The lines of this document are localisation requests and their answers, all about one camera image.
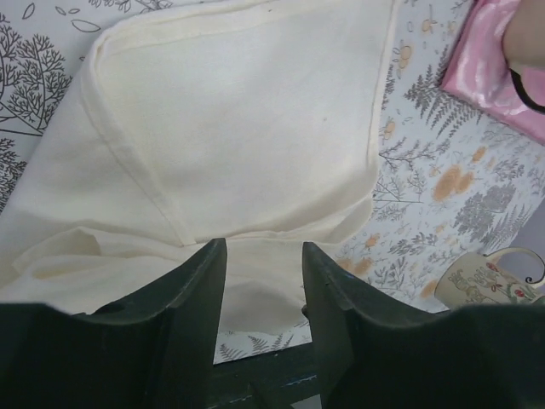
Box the pink placemat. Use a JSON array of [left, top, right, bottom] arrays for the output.
[[441, 1, 544, 144]]

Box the green inside floral mug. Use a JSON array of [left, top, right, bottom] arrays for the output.
[[433, 247, 544, 309]]

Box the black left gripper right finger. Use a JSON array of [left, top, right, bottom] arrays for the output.
[[302, 242, 544, 408]]

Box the cream enamel mug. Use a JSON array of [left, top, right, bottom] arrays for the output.
[[502, 0, 544, 114]]

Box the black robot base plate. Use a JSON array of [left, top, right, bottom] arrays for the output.
[[206, 343, 322, 408]]

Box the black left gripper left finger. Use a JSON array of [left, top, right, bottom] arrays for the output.
[[1, 239, 227, 408]]

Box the floral patterned table mat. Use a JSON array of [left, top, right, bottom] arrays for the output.
[[1, 1, 544, 348]]

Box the white cloth napkin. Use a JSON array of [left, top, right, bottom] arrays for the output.
[[1, 1, 399, 334]]

